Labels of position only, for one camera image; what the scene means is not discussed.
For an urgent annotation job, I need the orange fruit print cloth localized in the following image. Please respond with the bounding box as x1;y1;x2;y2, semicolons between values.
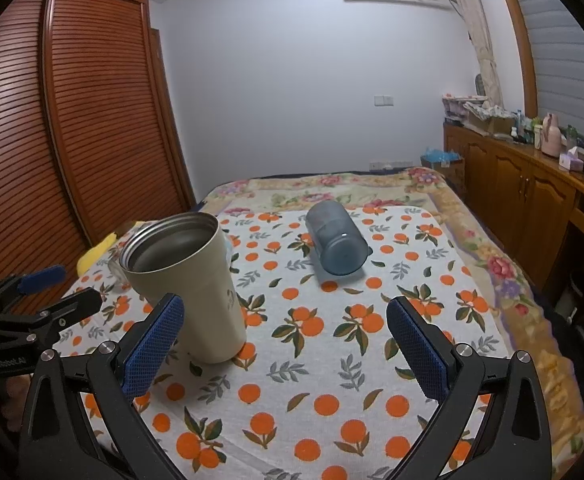
52;205;515;480

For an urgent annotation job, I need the pink tissue box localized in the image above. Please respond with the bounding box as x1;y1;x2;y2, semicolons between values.
558;147;584;171

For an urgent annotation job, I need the group of small bottles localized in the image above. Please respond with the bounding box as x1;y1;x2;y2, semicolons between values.
511;110;544;148

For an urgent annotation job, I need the pile of patterned cloths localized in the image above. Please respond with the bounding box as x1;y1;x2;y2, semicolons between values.
442;94;515;136

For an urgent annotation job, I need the black chair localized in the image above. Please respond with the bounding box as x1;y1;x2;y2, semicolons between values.
547;272;584;356

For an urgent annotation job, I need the yellow cloth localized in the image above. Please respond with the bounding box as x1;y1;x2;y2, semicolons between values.
78;234;118;273

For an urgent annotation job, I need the floral blanket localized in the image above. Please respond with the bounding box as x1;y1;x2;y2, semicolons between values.
194;167;584;480

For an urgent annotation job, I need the wooden sideboard cabinet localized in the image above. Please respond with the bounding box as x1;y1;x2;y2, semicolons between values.
443;122;584;301

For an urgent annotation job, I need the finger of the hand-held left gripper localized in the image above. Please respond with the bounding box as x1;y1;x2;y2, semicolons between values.
0;266;67;311
0;287;104;348

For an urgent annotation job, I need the pink thermos jug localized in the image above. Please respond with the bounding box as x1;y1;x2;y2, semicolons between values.
542;112;563;156

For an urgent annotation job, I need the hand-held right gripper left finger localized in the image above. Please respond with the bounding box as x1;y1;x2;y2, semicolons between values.
19;292;188;480

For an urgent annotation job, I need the grey window blind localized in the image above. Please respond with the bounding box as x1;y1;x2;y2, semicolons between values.
502;0;584;151

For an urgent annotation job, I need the beige curtain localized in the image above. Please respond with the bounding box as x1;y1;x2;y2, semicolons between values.
442;0;504;111

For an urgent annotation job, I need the cardboard box with blue items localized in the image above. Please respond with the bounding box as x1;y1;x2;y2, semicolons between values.
420;147;466;196

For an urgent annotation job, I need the brown slatted wooden wardrobe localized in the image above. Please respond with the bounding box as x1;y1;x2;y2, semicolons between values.
0;0;197;306

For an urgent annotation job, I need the wooden window frame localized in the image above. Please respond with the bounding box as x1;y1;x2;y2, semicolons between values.
489;0;540;121

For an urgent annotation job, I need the blue transparent cup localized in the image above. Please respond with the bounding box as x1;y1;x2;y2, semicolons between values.
305;200;373;277

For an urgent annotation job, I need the beige steel tumbler cup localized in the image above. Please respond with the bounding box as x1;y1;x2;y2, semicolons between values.
118;211;247;365

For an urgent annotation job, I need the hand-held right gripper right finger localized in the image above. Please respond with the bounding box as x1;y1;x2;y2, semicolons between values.
386;296;555;480

